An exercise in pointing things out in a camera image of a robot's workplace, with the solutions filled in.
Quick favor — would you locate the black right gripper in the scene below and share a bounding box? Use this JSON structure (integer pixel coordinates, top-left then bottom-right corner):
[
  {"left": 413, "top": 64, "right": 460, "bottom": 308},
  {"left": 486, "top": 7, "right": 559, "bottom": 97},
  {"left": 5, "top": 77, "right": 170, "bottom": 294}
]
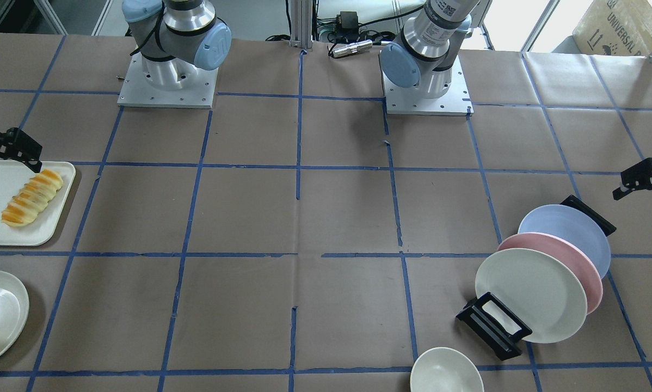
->
[{"left": 0, "top": 127, "right": 42, "bottom": 173}]

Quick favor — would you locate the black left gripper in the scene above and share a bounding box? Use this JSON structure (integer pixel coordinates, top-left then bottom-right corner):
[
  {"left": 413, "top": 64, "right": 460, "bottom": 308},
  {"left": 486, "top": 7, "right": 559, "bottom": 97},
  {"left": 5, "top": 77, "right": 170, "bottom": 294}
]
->
[{"left": 612, "top": 158, "right": 652, "bottom": 200}]

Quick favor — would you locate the orange striped bread roll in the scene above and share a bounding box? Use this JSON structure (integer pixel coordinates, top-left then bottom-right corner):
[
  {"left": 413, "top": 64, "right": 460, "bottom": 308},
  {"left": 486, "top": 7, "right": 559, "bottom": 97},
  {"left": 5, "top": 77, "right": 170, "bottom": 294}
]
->
[{"left": 1, "top": 169, "right": 63, "bottom": 227}]

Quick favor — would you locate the blue plate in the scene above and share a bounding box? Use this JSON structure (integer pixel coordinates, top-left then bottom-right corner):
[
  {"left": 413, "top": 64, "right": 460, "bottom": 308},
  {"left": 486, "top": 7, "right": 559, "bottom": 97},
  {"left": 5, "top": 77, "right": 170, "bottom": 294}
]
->
[{"left": 518, "top": 204, "right": 611, "bottom": 278}]

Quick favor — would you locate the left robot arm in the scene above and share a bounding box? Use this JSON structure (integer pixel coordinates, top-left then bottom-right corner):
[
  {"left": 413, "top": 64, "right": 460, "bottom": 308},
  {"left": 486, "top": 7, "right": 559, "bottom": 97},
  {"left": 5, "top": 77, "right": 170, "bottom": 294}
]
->
[{"left": 275, "top": 1, "right": 652, "bottom": 256}]

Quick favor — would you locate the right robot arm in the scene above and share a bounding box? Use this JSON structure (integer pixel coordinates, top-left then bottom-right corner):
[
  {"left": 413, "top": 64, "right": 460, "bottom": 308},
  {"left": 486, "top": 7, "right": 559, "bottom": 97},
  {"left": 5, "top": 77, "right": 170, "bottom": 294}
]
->
[{"left": 0, "top": 1, "right": 232, "bottom": 173}]

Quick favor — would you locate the pink plate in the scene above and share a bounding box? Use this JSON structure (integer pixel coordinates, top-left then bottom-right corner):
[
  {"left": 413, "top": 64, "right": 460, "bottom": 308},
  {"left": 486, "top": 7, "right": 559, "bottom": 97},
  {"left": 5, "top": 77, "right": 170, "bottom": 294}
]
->
[{"left": 497, "top": 232, "right": 603, "bottom": 315}]

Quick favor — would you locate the white plate in rack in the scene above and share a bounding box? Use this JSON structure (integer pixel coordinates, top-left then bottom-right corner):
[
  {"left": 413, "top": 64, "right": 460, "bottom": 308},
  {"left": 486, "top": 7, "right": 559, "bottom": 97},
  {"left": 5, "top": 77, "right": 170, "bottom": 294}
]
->
[{"left": 475, "top": 248, "right": 587, "bottom": 344}]

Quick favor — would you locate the cream round plate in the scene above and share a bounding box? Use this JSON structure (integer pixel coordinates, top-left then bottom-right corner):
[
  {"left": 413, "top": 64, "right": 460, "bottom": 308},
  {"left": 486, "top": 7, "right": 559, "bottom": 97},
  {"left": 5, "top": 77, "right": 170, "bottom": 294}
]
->
[{"left": 0, "top": 271, "right": 30, "bottom": 357}]

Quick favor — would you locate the cardboard box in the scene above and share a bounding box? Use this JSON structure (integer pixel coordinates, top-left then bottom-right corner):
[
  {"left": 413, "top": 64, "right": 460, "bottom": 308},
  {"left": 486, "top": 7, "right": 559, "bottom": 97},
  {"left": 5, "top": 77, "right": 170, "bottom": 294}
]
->
[{"left": 572, "top": 1, "right": 652, "bottom": 56}]

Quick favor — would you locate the black dish rack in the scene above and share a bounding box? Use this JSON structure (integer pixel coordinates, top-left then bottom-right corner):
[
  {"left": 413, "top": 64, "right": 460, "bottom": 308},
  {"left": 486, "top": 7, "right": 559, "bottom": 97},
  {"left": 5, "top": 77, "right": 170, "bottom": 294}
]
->
[{"left": 456, "top": 195, "right": 616, "bottom": 360}]

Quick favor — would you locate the cream bowl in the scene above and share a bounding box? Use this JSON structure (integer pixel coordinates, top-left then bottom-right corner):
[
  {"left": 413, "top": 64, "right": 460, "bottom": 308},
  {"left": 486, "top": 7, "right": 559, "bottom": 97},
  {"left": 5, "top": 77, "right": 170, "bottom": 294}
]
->
[{"left": 410, "top": 347, "right": 484, "bottom": 391}]

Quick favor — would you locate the silver metal cylinder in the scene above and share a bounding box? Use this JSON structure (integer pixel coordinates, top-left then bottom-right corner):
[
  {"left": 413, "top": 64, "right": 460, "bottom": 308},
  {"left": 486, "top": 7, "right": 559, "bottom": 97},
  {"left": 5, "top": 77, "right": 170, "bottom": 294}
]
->
[{"left": 328, "top": 39, "right": 373, "bottom": 59}]

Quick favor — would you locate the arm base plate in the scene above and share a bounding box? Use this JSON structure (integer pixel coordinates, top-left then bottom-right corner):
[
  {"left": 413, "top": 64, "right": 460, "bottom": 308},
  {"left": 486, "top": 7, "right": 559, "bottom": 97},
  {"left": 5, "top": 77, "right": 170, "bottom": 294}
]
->
[
  {"left": 117, "top": 53, "right": 219, "bottom": 109},
  {"left": 382, "top": 57, "right": 475, "bottom": 116}
]

